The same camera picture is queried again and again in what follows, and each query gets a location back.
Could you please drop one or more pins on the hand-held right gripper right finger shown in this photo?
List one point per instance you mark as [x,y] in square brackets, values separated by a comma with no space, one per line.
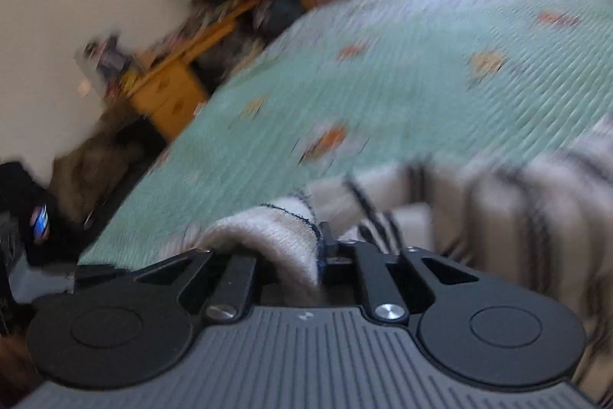
[328,250]

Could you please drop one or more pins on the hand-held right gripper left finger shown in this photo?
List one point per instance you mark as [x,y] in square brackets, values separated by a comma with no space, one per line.
[239,277]

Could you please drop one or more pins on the white black-striped knit sweater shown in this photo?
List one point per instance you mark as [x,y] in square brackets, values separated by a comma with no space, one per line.
[503,217]

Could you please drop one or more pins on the brown fuzzy cloth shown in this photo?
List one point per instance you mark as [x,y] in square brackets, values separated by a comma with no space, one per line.
[96,164]

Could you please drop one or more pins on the green quilted bedspread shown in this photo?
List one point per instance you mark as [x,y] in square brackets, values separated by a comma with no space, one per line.
[392,92]

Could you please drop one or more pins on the yellow wooden desk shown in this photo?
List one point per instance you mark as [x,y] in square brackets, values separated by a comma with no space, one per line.
[167,88]

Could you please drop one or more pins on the wall poster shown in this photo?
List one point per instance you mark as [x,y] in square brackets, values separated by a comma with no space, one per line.
[108,61]

